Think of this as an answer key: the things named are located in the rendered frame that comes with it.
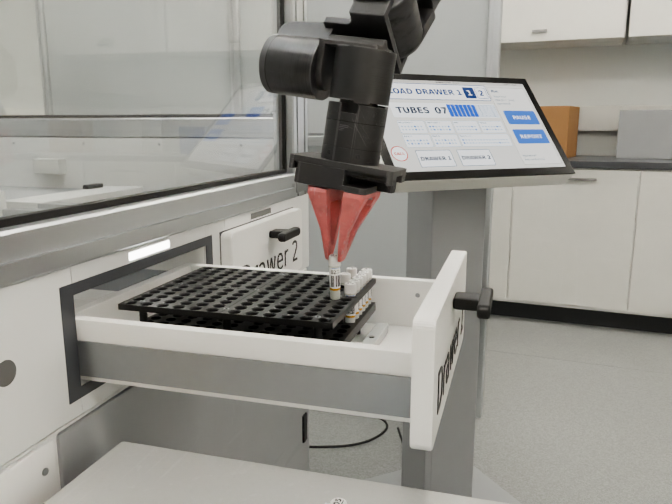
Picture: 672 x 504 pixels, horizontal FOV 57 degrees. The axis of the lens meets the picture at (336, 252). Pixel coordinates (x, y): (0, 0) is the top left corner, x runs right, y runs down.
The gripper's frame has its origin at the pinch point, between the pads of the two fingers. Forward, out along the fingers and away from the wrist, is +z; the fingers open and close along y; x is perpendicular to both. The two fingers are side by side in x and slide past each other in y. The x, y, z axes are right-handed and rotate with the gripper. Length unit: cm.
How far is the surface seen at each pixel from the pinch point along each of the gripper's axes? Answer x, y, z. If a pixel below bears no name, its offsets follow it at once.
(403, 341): -7.6, -7.2, 10.2
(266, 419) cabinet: -33, 17, 39
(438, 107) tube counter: -93, 7, -17
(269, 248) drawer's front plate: -31.1, 20.0, 9.3
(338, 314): 4.8, -2.5, 4.6
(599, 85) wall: -361, -44, -50
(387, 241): -169, 30, 33
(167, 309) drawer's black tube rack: 7.9, 13.6, 7.3
